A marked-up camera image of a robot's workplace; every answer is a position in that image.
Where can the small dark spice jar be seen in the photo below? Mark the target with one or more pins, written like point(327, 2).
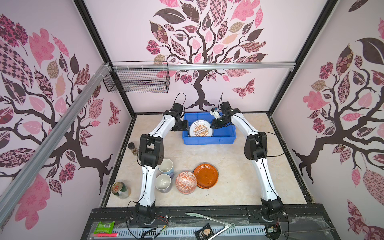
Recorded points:
point(132, 147)

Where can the lavender mug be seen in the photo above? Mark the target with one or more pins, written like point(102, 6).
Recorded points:
point(163, 183)

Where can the red patterned bowl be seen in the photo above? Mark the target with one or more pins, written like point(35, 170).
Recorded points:
point(186, 182)

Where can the sunburst pattern white plate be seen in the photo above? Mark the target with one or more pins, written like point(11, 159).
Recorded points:
point(200, 128)

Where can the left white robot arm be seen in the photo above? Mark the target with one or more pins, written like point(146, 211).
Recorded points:
point(151, 155)

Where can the light blue mug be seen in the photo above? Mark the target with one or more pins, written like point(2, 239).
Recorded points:
point(167, 167)

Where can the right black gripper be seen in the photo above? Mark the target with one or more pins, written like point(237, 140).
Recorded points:
point(216, 126)

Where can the pink marker pen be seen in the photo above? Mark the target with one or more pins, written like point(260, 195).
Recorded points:
point(105, 235)

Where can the green snack packet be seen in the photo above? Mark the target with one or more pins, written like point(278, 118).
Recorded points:
point(104, 228)

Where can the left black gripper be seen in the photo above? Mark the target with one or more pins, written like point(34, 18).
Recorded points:
point(184, 126)

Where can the blue plastic bin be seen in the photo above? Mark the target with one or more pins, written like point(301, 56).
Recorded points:
point(223, 136)

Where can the clear ribbed glass plate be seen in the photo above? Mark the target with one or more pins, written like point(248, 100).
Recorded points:
point(207, 176)

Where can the green drink can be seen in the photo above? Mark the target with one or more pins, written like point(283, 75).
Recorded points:
point(120, 190)

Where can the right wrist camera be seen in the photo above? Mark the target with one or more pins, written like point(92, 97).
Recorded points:
point(215, 113)

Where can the black wire basket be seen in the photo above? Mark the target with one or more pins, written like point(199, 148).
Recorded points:
point(138, 77)

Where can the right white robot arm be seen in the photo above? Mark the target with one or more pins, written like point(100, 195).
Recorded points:
point(255, 150)

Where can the dark snack packet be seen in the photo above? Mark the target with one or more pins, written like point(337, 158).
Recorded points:
point(205, 233)

